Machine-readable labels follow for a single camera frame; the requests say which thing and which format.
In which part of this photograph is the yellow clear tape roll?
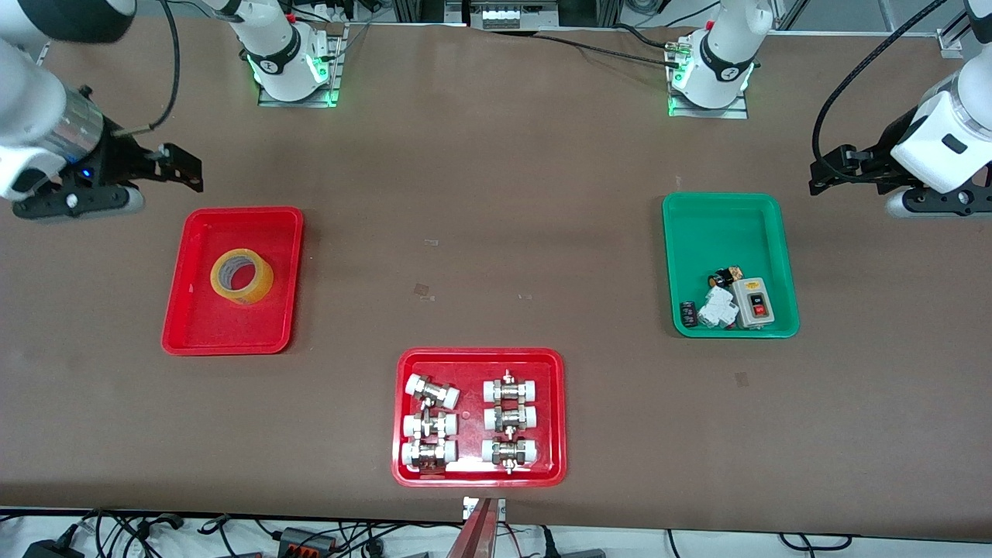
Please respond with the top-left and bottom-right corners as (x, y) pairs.
(210, 249), (275, 305)

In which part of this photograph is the green plastic tray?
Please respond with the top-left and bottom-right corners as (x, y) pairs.
(662, 192), (801, 339)

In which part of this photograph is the empty red plastic tray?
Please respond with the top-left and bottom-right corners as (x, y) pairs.
(161, 206), (305, 357)

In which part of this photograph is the red tray holding fittings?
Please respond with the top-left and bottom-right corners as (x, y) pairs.
(391, 347), (567, 488)

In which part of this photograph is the white circuit breaker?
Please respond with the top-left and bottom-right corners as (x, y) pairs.
(697, 288), (739, 329)

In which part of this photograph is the white capped metal pipe fitting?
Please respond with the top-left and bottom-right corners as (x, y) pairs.
(405, 374), (461, 410)
(401, 439), (458, 472)
(402, 411), (459, 441)
(484, 405), (539, 433)
(483, 370), (539, 404)
(481, 436), (539, 474)

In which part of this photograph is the grey terminal block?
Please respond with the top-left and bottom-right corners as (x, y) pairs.
(469, 0), (560, 30)

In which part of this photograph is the black connector box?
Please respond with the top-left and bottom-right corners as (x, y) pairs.
(277, 527), (339, 556)

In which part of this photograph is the black power adapter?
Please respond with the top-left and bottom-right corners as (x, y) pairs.
(23, 537), (84, 558)

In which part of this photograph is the red aluminium profile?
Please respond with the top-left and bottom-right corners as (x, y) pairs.
(446, 498), (501, 558)

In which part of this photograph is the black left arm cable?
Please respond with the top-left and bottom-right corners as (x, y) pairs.
(811, 0), (951, 184)

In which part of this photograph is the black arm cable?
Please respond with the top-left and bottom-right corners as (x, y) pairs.
(115, 0), (181, 138)
(811, 0), (951, 184)

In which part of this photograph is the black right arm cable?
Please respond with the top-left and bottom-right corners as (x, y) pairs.
(115, 0), (181, 138)

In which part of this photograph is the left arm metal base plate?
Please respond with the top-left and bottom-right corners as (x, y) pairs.
(668, 35), (750, 119)

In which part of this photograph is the grey push button switch box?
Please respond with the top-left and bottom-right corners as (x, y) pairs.
(732, 277), (776, 329)

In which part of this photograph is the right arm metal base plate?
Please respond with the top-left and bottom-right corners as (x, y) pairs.
(258, 23), (347, 108)

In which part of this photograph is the short black table cable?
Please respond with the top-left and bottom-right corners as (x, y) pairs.
(616, 23), (677, 50)

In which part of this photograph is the long black table cable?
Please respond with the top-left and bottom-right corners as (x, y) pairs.
(535, 33), (684, 67)

